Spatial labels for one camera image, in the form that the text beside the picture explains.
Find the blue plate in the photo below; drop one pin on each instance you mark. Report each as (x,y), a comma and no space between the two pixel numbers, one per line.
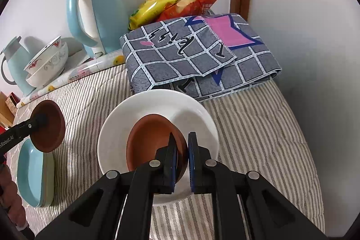
(29,169)

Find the red patterned white bowl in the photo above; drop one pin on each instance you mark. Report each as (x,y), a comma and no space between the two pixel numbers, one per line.
(42,55)

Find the patterned cardboard box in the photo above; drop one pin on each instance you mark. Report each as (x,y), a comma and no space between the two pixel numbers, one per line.
(11,103)

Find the light blue electric kettle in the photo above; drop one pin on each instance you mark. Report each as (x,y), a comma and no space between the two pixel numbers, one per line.
(107,12)

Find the light blue thermos jug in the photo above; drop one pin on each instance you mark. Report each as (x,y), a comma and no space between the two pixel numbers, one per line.
(17,68)

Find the striped grey tablecloth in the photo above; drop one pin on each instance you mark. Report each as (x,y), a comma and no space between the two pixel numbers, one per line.
(258,144)

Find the person's left hand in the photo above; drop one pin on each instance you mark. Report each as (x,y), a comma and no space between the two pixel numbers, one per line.
(11,195)

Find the grey patterned white bowl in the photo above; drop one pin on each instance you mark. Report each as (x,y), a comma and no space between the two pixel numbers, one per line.
(50,71)

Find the white ceramic bowl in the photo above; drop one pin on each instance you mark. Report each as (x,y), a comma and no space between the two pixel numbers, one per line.
(126,113)

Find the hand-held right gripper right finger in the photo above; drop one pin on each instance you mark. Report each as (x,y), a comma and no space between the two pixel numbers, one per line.
(191,161)

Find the small brown bowl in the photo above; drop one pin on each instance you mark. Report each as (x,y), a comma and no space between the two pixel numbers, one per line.
(50,127)
(149,141)

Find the yellow chips bag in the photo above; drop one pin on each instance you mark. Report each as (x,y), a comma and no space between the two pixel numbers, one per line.
(157,3)

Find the folded grey checkered cloth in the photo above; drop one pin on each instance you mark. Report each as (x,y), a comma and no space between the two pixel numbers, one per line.
(247,60)

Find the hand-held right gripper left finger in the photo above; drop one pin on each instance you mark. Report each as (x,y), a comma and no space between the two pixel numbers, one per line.
(173,161)

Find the red chips bag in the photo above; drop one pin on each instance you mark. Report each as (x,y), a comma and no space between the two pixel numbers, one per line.
(191,5)

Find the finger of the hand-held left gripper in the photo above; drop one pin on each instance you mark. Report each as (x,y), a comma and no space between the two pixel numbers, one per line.
(32,124)

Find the rolled floral table mat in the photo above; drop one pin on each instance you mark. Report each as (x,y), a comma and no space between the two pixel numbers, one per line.
(84,68)

